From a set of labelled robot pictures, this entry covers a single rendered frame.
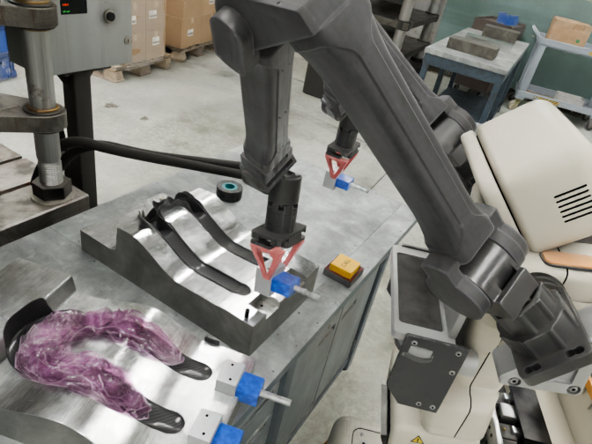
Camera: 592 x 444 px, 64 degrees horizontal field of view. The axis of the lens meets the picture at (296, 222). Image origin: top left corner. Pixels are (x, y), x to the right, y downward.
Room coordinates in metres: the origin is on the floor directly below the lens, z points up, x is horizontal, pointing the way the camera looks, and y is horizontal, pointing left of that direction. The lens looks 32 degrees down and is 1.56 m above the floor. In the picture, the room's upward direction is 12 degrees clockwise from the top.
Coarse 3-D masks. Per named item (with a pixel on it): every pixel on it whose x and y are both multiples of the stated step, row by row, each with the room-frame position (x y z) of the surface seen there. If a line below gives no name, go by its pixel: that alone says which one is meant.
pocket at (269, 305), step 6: (252, 300) 0.73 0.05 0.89; (258, 300) 0.75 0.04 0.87; (264, 300) 0.76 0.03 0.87; (270, 300) 0.75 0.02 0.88; (276, 300) 0.75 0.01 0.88; (252, 306) 0.73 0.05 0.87; (258, 306) 0.74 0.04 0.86; (264, 306) 0.75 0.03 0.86; (270, 306) 0.75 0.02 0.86; (276, 306) 0.74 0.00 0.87; (264, 312) 0.73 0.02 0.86; (270, 312) 0.72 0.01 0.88
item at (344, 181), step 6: (336, 168) 1.27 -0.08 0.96; (342, 174) 1.27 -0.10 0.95; (324, 180) 1.25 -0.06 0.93; (330, 180) 1.24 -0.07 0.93; (336, 180) 1.24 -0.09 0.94; (342, 180) 1.23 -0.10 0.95; (348, 180) 1.24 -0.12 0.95; (324, 186) 1.25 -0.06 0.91; (330, 186) 1.24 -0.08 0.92; (336, 186) 1.24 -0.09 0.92; (342, 186) 1.23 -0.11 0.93; (348, 186) 1.23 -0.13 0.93; (354, 186) 1.24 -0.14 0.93; (360, 186) 1.24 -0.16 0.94; (366, 192) 1.22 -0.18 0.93
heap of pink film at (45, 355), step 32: (64, 320) 0.57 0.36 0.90; (96, 320) 0.58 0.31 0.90; (128, 320) 0.58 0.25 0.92; (32, 352) 0.50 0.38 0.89; (64, 352) 0.51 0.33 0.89; (96, 352) 0.50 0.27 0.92; (160, 352) 0.56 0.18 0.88; (64, 384) 0.44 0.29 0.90; (96, 384) 0.45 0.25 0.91; (128, 384) 0.47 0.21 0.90; (128, 416) 0.44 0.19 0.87
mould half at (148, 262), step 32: (192, 192) 1.02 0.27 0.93; (96, 224) 0.91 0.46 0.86; (128, 224) 0.84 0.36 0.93; (192, 224) 0.90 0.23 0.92; (224, 224) 0.96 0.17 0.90; (96, 256) 0.85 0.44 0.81; (128, 256) 0.80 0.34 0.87; (160, 256) 0.78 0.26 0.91; (224, 256) 0.86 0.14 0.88; (160, 288) 0.76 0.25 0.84; (192, 288) 0.73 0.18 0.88; (224, 288) 0.75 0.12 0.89; (192, 320) 0.72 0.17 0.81; (224, 320) 0.69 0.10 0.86; (256, 320) 0.67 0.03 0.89
